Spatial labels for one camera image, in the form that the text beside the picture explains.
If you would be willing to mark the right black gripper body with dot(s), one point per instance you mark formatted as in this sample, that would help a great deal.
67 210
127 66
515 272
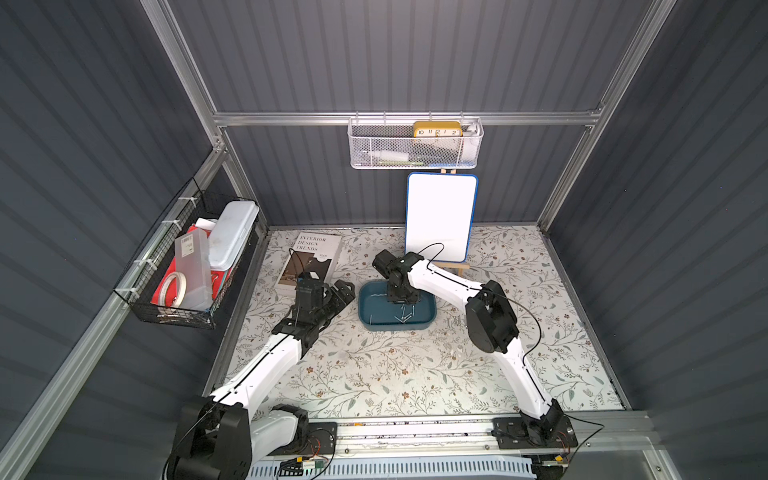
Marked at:
396 285

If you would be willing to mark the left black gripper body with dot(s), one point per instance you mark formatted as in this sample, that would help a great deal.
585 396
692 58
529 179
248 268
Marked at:
339 293

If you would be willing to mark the teal plastic storage tray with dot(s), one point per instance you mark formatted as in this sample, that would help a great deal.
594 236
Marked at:
378 314

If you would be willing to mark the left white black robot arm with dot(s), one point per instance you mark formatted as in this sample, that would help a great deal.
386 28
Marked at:
217 436

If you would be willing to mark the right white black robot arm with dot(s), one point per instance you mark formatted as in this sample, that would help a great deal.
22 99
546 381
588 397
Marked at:
492 328

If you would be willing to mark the interior design trends book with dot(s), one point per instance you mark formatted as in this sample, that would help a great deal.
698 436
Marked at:
314 254

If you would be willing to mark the wooden easel stand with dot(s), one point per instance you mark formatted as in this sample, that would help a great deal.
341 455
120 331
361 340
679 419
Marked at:
460 268

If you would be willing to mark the white plastic case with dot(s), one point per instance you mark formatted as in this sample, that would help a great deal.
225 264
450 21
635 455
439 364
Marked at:
230 234

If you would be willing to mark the white marker pen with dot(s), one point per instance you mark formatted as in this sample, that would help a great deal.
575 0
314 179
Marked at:
394 158

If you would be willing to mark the translucent plastic container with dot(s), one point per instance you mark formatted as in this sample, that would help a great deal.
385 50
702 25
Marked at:
192 259

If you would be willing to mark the white tape roll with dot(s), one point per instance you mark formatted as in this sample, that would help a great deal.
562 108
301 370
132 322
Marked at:
173 290

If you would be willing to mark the yellow clock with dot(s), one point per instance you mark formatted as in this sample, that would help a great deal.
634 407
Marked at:
437 129

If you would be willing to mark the small green circuit board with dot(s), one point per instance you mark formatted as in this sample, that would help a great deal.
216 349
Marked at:
302 467

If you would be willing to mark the white board with blue frame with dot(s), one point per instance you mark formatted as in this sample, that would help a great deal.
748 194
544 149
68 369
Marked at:
439 215

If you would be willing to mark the white wire mesh basket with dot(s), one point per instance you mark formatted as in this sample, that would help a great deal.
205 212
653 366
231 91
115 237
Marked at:
458 153

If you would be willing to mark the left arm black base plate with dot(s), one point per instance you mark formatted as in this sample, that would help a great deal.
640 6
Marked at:
313 438

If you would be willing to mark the black wire wall basket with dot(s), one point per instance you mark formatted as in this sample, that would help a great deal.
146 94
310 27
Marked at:
194 203

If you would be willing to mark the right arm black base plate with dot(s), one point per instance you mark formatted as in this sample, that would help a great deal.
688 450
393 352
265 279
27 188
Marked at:
518 432

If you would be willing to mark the aluminium front rail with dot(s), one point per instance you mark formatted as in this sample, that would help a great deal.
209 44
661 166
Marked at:
470 434

